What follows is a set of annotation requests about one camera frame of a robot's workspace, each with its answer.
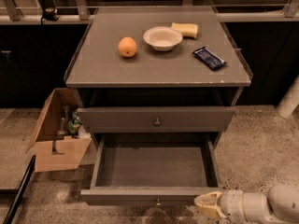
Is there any brown cardboard box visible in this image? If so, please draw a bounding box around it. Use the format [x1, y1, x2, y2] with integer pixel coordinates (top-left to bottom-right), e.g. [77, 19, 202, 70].
[26, 88, 92, 172]

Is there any grey drawer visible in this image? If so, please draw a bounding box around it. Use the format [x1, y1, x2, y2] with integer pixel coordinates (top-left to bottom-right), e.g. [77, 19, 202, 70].
[81, 133, 221, 206]
[78, 106, 235, 133]

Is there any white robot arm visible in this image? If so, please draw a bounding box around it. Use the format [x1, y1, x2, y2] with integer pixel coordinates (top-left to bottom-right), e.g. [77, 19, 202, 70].
[194, 82, 299, 224]

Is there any grey wooden drawer cabinet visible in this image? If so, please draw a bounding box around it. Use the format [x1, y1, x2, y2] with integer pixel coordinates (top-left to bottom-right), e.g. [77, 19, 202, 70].
[64, 5, 254, 147]

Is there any green patterned item in box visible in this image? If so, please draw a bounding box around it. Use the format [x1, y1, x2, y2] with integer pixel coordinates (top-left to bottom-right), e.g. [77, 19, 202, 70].
[66, 110, 82, 135]

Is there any black bar on floor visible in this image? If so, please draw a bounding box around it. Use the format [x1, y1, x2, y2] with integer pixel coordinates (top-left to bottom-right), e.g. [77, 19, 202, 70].
[0, 155, 36, 224]

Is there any small dark object on ledge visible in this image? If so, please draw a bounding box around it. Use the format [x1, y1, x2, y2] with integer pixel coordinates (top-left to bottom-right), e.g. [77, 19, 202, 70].
[42, 7, 59, 21]

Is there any yellow sponge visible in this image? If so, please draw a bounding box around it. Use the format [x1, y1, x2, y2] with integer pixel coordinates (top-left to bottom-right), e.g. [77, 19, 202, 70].
[171, 22, 198, 39]

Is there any grey top drawer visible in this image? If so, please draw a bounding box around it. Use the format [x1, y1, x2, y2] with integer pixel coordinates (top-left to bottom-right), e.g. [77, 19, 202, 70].
[78, 106, 235, 133]

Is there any orange fruit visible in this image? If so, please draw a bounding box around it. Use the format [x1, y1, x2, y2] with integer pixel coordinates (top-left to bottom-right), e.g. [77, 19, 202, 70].
[118, 37, 137, 58]

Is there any white bowl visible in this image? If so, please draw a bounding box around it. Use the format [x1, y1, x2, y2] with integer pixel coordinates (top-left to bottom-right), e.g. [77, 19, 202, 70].
[143, 26, 183, 51]

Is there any dark blue snack packet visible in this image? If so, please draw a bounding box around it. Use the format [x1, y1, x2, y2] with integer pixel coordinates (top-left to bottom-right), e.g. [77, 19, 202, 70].
[192, 47, 226, 71]

